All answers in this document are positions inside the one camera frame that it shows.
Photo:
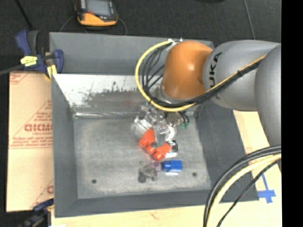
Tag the grey metal bin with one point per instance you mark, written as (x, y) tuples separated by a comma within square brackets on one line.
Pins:
[(109, 150)]

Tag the red plastic toy block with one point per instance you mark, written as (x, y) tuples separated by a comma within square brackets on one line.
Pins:
[(148, 138)]

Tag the blue plastic block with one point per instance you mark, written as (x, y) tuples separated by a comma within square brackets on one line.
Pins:
[(172, 165)]

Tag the black cylinder on white bracket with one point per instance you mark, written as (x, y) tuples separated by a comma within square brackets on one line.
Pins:
[(172, 146)]

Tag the brown cardboard board, red print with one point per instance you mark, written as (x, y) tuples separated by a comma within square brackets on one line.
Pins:
[(28, 117)]

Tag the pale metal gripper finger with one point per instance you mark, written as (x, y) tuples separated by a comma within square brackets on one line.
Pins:
[(141, 124), (159, 136)]

